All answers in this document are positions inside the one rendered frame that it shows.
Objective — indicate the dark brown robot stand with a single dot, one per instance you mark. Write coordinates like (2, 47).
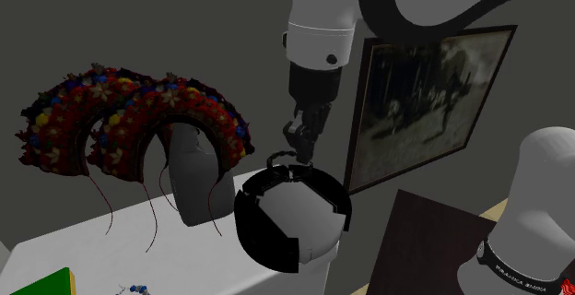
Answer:
(427, 249)

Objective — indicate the dark framed wall picture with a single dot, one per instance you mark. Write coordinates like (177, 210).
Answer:
(417, 105)

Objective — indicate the green box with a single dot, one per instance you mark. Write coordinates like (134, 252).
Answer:
(49, 285)

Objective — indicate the red floral headdress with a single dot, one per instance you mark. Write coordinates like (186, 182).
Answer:
(134, 110)

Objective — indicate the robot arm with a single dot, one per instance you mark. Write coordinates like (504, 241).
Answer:
(321, 11)

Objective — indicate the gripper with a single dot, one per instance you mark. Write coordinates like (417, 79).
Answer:
(314, 83)

